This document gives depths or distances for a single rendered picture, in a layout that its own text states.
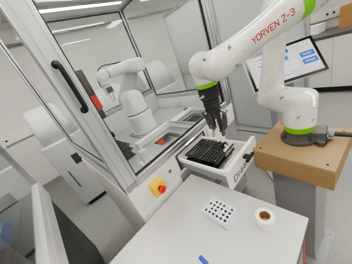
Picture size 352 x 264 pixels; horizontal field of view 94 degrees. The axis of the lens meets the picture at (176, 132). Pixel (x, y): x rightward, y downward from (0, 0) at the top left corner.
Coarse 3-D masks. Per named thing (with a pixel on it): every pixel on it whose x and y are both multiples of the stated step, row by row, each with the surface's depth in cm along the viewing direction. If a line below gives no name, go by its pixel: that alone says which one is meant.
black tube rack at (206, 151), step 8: (200, 144) 101; (208, 144) 98; (216, 144) 95; (224, 144) 93; (192, 152) 96; (200, 152) 94; (208, 152) 91; (216, 152) 89; (224, 152) 86; (192, 160) 95; (200, 160) 92; (208, 160) 85; (224, 160) 85; (216, 168) 83
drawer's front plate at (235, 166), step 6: (252, 138) 84; (246, 144) 81; (252, 144) 84; (240, 150) 79; (246, 150) 80; (240, 156) 76; (252, 156) 85; (234, 162) 73; (240, 162) 77; (246, 162) 81; (228, 168) 71; (234, 168) 73; (240, 168) 77; (246, 168) 81; (228, 174) 70; (234, 174) 73; (240, 174) 78; (228, 180) 72; (234, 180) 74; (234, 186) 74
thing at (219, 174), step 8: (200, 136) 111; (192, 144) 106; (240, 144) 90; (184, 152) 102; (232, 152) 94; (184, 160) 93; (192, 168) 91; (200, 168) 86; (208, 168) 81; (224, 168) 85; (216, 176) 80; (224, 176) 75
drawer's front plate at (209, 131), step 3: (228, 111) 126; (228, 114) 126; (228, 117) 127; (228, 120) 127; (216, 123) 116; (228, 123) 127; (207, 129) 110; (210, 129) 112; (219, 129) 120; (207, 132) 112; (210, 132) 112; (210, 135) 112; (213, 135) 115
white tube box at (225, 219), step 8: (216, 200) 75; (208, 208) 73; (216, 208) 71; (224, 208) 70; (232, 208) 69; (208, 216) 71; (216, 216) 69; (224, 216) 67; (232, 216) 66; (224, 224) 64
